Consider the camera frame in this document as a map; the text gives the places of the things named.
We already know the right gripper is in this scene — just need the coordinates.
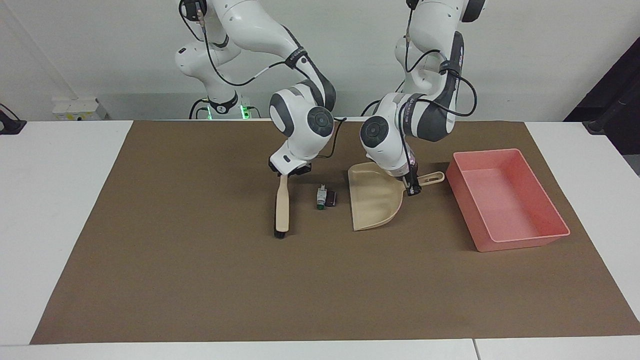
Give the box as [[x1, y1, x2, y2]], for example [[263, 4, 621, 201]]
[[268, 159, 312, 177]]

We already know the beige brush with black bristles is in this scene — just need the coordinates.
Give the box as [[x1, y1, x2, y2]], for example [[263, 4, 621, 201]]
[[273, 173, 291, 239]]

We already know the beige plastic dustpan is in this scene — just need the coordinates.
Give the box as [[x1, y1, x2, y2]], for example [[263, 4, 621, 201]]
[[347, 161, 446, 232]]

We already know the pink plastic bin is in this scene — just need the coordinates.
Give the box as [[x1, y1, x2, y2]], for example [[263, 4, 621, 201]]
[[445, 148, 571, 253]]

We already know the black stand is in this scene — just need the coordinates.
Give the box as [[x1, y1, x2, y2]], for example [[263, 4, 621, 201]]
[[564, 36, 640, 157], [0, 103, 27, 135]]

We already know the black cable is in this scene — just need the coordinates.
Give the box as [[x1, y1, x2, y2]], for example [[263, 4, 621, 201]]
[[360, 99, 397, 118], [194, 7, 348, 161], [188, 98, 209, 120], [403, 4, 479, 119]]

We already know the white wall box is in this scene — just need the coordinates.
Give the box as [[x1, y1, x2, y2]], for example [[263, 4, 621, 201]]
[[51, 97, 108, 122]]

